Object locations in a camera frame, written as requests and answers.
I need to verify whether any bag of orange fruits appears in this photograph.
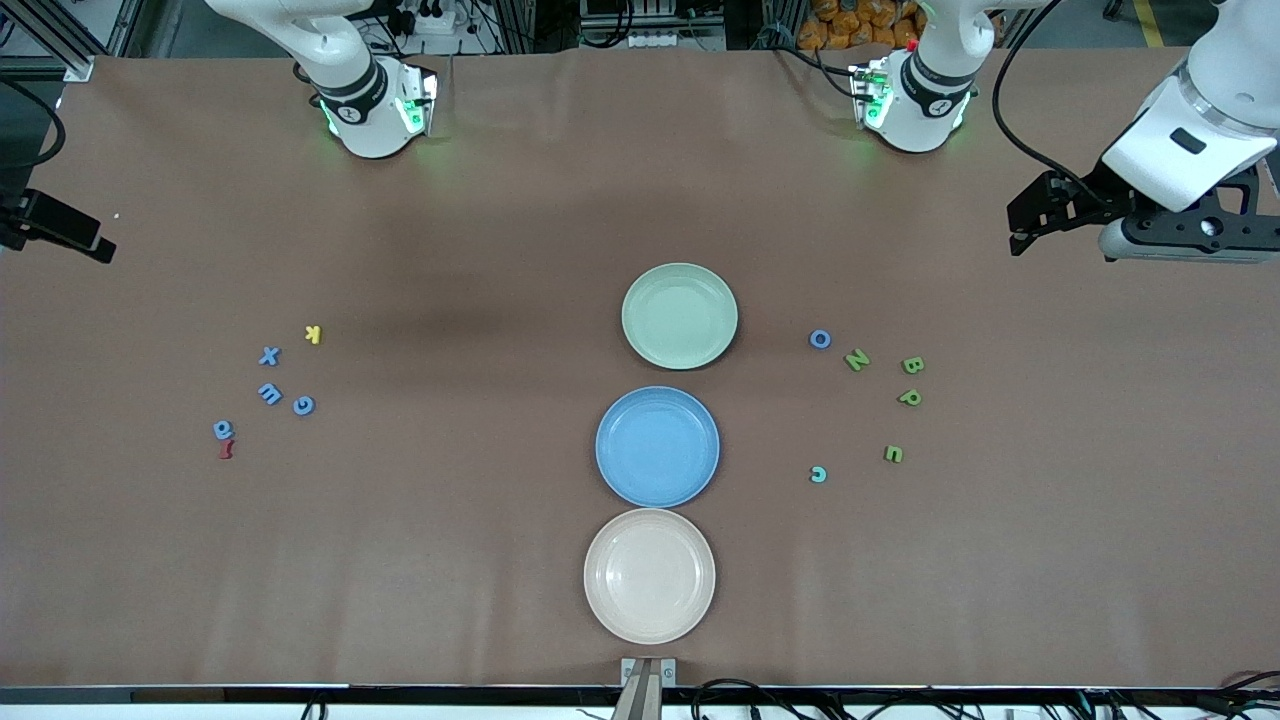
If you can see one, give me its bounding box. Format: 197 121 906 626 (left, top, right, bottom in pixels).
797 0 923 51

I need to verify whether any pale green plate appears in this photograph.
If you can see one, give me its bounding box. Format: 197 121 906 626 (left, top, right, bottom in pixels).
621 262 740 371

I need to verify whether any long white power strip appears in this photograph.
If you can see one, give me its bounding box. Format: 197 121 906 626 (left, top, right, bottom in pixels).
628 28 727 49

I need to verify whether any white power strip with plugs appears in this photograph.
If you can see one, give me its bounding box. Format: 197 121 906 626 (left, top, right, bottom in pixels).
398 0 458 37

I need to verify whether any brown table cover sheet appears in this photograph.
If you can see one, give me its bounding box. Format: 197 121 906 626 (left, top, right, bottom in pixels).
0 48 1280 691

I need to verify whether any blue plate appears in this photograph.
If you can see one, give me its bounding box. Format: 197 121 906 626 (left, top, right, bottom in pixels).
595 386 721 509

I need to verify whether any beige plate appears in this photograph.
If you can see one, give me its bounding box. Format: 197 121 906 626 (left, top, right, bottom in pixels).
583 508 717 646

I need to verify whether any silver aluminium frame bar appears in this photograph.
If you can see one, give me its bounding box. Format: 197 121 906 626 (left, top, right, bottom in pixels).
0 0 96 83

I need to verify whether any black looped floor cable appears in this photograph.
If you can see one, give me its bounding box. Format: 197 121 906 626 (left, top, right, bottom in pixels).
690 680 801 720

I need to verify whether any metal table bracket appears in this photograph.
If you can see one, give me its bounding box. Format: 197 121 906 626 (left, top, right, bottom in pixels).
620 657 678 720

